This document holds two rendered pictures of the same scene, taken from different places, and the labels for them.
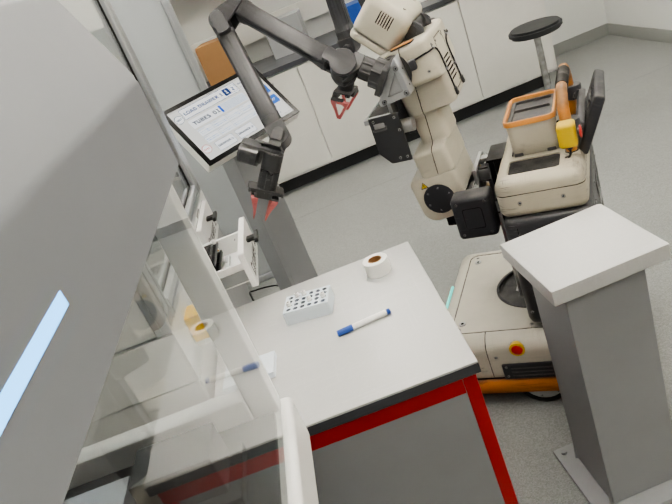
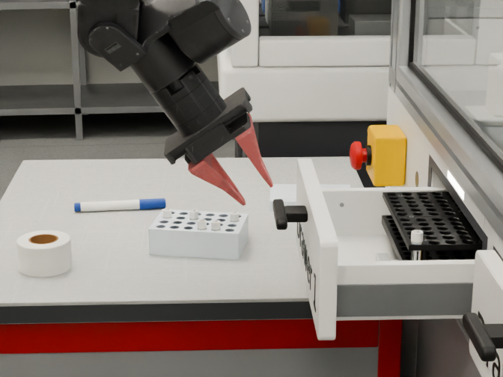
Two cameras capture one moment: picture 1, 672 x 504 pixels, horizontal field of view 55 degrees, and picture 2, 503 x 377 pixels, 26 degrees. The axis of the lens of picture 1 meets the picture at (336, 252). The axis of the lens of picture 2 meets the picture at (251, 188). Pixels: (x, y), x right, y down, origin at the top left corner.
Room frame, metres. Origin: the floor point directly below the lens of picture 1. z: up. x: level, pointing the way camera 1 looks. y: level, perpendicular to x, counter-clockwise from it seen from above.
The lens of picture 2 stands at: (2.91, 0.08, 1.30)
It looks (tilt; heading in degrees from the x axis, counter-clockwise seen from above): 18 degrees down; 176
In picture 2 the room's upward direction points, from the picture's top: straight up
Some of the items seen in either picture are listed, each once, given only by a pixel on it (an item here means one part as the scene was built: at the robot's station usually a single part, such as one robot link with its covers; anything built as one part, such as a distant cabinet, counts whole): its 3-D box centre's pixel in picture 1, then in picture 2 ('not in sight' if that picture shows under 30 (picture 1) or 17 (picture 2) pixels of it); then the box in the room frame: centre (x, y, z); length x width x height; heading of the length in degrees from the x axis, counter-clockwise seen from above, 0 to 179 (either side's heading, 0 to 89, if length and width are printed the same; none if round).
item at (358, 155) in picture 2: not in sight; (360, 155); (1.46, 0.35, 0.88); 0.04 x 0.03 x 0.04; 178
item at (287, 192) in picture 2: (250, 371); (311, 197); (1.32, 0.30, 0.77); 0.13 x 0.09 x 0.02; 84
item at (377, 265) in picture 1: (376, 265); (44, 253); (1.56, -0.09, 0.78); 0.07 x 0.07 x 0.04
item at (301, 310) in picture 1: (309, 305); (199, 233); (1.50, 0.12, 0.78); 0.12 x 0.08 x 0.04; 77
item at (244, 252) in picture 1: (248, 249); (314, 240); (1.78, 0.24, 0.87); 0.29 x 0.02 x 0.11; 178
